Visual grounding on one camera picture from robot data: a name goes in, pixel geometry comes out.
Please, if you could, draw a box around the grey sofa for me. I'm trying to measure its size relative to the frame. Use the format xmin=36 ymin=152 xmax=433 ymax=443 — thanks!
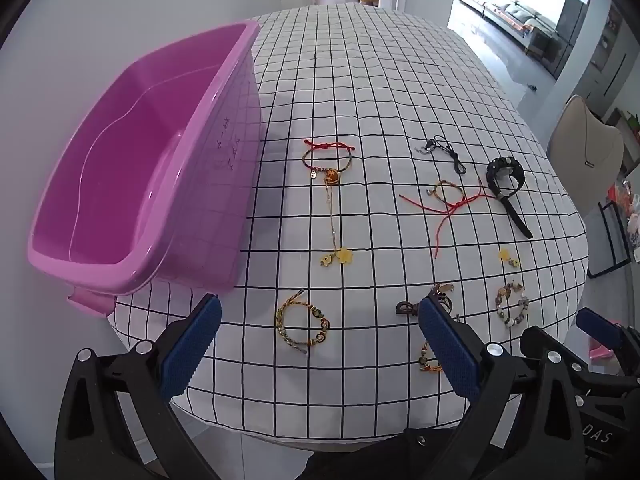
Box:
xmin=455 ymin=0 xmax=557 ymax=56

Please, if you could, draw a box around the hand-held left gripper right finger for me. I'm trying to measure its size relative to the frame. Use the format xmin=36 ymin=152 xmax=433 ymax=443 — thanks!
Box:
xmin=418 ymin=296 xmax=587 ymax=480

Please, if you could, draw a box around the black cord necklace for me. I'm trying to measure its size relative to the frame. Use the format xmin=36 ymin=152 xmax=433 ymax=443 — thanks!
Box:
xmin=415 ymin=136 xmax=468 ymax=176

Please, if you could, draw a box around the black frame stool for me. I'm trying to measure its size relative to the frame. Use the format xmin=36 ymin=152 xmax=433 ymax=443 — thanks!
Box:
xmin=586 ymin=199 xmax=633 ymax=279

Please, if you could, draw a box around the dark cabinet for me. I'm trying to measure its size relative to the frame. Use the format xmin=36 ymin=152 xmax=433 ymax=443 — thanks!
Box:
xmin=555 ymin=0 xmax=601 ymax=81

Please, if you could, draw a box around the orange bead bracelet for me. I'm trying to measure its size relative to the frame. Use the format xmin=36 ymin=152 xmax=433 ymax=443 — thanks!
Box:
xmin=419 ymin=337 xmax=445 ymax=375

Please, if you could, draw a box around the stone bead bracelet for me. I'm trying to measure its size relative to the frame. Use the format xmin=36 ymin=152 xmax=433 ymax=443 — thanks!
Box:
xmin=495 ymin=282 xmax=530 ymax=331

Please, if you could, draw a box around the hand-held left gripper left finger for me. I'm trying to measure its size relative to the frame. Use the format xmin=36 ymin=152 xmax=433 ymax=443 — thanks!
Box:
xmin=54 ymin=294 xmax=222 ymax=480

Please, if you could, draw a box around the gold chain yellow flower charm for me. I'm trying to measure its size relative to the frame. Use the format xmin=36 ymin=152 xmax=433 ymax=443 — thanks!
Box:
xmin=320 ymin=182 xmax=356 ymax=267

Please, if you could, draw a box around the black wrist watch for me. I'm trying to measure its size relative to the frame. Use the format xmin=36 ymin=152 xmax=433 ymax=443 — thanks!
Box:
xmin=486 ymin=156 xmax=533 ymax=239

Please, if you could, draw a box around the beige chair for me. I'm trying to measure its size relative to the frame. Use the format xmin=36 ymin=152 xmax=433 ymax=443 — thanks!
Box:
xmin=550 ymin=95 xmax=626 ymax=221

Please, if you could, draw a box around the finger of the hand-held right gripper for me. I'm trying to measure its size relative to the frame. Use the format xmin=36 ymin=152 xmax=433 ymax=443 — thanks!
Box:
xmin=575 ymin=307 xmax=640 ymax=386
xmin=519 ymin=326 xmax=592 ymax=386

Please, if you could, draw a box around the red string multicolour bracelet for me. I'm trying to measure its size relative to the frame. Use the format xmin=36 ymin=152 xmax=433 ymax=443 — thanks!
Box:
xmin=400 ymin=180 xmax=501 ymax=261

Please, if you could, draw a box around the dark brown bead bracelet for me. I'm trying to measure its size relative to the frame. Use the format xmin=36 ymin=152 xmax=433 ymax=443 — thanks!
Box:
xmin=395 ymin=282 xmax=458 ymax=318

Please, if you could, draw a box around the red cord bracelet orange pendant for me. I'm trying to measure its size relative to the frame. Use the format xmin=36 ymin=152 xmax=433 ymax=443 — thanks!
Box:
xmin=301 ymin=139 xmax=355 ymax=186

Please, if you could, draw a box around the braided brown beaded bracelet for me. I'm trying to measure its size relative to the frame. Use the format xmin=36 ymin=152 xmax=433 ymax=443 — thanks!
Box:
xmin=275 ymin=288 xmax=332 ymax=355

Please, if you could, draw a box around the black-and-white checked tablecloth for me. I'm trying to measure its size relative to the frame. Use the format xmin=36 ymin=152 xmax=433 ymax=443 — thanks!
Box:
xmin=107 ymin=2 xmax=588 ymax=448

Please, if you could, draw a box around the pink plastic tub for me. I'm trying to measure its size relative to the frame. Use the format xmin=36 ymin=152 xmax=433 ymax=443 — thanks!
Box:
xmin=27 ymin=20 xmax=263 ymax=318

